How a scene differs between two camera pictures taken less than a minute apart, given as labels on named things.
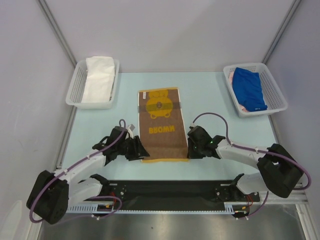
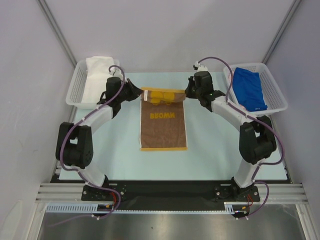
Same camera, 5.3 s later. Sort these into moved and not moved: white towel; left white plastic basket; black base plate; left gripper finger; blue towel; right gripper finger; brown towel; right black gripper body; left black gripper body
Moved: brown towel; left gripper finger; right black gripper body; right gripper finger; left black gripper body
Not moved: left white plastic basket; white towel; blue towel; black base plate
